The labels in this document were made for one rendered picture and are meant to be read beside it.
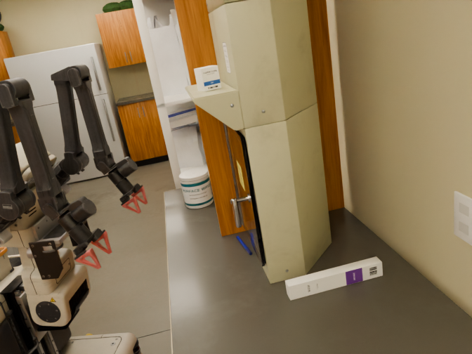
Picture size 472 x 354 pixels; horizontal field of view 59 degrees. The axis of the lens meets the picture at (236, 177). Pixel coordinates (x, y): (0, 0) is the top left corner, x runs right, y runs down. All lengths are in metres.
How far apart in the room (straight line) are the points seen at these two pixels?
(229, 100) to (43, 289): 1.14
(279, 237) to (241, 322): 0.26
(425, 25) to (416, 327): 0.69
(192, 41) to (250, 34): 0.39
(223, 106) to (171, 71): 1.41
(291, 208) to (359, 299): 0.30
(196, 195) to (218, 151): 0.42
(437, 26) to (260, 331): 0.82
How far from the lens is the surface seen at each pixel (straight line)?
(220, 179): 1.49
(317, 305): 1.16
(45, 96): 6.13
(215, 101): 1.05
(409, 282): 1.24
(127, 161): 1.80
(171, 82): 2.46
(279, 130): 1.09
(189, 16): 1.40
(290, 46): 1.13
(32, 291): 1.87
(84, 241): 1.48
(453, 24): 1.02
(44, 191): 1.45
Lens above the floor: 1.65
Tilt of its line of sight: 19 degrees down
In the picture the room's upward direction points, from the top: 10 degrees counter-clockwise
